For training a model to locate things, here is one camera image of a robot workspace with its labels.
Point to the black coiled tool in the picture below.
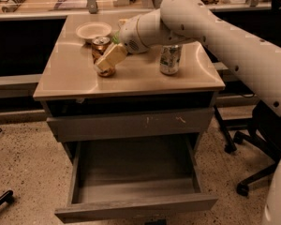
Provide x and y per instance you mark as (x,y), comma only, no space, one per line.
(12,5)

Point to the open grey middle drawer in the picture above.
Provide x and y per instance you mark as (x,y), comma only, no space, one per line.
(134,178)

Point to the white paper bowl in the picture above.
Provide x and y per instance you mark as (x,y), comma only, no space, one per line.
(90,30)

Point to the black chair leg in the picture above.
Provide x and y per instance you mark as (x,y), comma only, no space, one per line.
(7,197)

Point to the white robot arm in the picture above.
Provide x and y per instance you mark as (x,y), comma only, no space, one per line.
(256,62)

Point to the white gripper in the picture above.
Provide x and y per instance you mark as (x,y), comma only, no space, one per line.
(128,37)

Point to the orange soda can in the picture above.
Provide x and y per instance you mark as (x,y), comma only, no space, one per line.
(99,45)

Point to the white green soda can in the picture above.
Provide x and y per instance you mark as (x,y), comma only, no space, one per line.
(170,59)

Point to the grey drawer cabinet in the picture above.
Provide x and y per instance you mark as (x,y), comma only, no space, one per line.
(69,85)

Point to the closed grey top drawer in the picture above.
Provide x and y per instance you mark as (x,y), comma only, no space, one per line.
(128,125)

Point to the green chip bag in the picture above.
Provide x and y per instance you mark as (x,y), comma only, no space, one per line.
(115,39)

